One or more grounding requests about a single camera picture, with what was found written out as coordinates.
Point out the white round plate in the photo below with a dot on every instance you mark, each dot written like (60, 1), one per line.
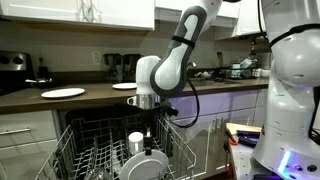
(143, 166)
(62, 93)
(124, 86)

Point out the black dish drying rack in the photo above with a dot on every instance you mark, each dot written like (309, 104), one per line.
(245, 71)

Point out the grey robot table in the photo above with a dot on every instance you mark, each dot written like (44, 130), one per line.
(241, 160)

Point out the white ceramic mug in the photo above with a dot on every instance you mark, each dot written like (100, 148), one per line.
(135, 142)

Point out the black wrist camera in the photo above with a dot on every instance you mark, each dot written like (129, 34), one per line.
(168, 108)

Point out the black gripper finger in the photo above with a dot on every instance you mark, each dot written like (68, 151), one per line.
(148, 143)

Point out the black tool case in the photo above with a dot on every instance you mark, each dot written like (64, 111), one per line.
(250, 137)

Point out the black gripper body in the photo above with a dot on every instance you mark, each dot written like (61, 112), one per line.
(149, 120)

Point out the small black tray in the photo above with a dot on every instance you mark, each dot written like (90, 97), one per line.
(40, 83)

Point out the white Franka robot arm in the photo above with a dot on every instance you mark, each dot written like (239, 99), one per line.
(173, 66)

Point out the black coffee maker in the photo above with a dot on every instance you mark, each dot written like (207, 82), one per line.
(131, 65)
(113, 66)

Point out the silver kitchen faucet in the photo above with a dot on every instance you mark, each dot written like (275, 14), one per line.
(192, 64)

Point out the white upper cabinet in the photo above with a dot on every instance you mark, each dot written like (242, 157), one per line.
(230, 13)
(116, 13)

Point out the wooden board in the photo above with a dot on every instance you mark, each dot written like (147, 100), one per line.
(243, 127)

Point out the white wall outlet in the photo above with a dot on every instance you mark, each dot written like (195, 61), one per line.
(96, 58)

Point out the white lower cabinet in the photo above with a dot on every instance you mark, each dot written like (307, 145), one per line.
(216, 103)

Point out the white drawer cabinet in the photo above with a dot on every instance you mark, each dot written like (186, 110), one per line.
(26, 150)

